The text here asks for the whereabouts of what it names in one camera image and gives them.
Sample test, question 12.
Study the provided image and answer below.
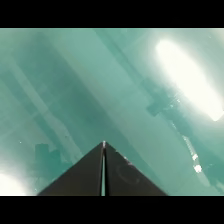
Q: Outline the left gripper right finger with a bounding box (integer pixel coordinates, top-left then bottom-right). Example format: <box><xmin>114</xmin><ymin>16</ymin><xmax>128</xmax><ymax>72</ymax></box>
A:
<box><xmin>103</xmin><ymin>141</ymin><xmax>169</xmax><ymax>197</ymax></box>

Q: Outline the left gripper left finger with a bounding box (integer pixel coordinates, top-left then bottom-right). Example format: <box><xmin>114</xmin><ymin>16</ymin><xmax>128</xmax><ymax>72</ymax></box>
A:
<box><xmin>37</xmin><ymin>141</ymin><xmax>105</xmax><ymax>197</ymax></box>

